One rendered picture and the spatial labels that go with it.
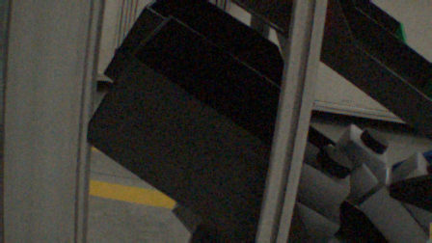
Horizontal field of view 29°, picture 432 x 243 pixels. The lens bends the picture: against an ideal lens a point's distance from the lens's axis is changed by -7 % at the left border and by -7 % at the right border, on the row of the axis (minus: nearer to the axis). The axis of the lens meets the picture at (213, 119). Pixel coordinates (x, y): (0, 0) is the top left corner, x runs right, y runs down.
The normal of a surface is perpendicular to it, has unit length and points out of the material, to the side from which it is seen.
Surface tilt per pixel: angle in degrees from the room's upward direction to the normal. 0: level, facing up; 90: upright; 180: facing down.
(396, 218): 87
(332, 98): 90
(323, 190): 92
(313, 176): 92
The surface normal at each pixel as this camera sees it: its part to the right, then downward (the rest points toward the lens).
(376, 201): -0.22, 0.27
